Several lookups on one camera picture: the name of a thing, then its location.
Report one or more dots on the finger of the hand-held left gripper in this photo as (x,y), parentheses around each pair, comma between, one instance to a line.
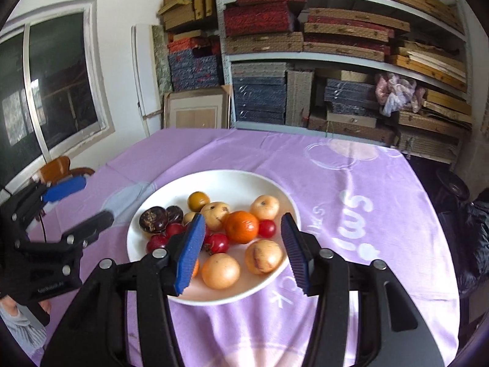
(89,226)
(65,190)

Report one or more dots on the crumpled pink white cloth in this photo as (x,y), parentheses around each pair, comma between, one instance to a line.
(393,95)

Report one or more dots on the upright tan woven box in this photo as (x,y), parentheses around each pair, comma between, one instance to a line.
(301,99)

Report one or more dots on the dark red plum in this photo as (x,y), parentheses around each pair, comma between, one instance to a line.
(156,244)

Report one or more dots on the white framed window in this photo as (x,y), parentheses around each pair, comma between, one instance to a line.
(57,84)

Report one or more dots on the stack of red patterned boxes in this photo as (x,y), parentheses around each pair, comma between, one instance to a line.
(256,19)

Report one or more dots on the small red cherry tomato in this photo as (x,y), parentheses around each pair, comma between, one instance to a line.
(267,228)

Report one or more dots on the stack of yellow wooden boxes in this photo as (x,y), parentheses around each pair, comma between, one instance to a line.
(428,65)

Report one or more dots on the pile of tan woven boxes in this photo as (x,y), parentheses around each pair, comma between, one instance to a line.
(183,4)

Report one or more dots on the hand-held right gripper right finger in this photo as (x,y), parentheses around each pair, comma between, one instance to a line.
(296,256)

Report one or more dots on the stack of blue patterned boxes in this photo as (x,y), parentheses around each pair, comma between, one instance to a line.
(347,95)
(259,99)
(195,72)

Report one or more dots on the green marbled panel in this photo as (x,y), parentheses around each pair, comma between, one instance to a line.
(161,57)

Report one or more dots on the orange tangerine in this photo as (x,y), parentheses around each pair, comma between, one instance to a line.
(241,227)
(195,268)

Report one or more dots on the person's left forearm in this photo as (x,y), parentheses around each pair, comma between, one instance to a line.
(23,332)

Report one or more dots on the dark cloth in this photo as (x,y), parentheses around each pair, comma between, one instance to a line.
(477,237)

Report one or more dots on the white metal shelf rack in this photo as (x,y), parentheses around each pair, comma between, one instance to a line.
(267,56)

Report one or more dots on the carved brown wooden chair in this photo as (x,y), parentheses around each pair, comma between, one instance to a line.
(57,168)

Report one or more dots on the wooden picture frame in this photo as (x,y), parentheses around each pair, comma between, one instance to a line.
(195,111)

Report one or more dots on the dark purple water chestnut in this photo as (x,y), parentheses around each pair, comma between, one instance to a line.
(153,220)
(175,214)

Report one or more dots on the white oval plate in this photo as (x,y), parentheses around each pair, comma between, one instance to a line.
(237,183)

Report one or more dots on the red orange patterned box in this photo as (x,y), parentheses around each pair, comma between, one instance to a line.
(191,46)

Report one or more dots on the purple printed tablecloth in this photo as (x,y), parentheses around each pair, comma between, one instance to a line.
(344,237)

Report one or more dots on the person's left hand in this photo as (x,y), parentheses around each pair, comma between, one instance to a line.
(9,306)

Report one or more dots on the white leaning panel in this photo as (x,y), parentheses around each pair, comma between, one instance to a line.
(143,76)

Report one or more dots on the stack of brown wooden boxes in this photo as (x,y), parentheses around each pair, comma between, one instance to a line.
(431,126)

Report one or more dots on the small brown round fruit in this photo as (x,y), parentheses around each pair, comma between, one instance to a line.
(189,218)

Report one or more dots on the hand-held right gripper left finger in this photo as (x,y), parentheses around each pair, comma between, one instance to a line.
(189,256)

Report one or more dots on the small pale yellow loquat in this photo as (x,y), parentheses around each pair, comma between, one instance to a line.
(263,257)

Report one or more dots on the large pale yellow fruit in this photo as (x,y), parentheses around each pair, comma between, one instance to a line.
(220,271)

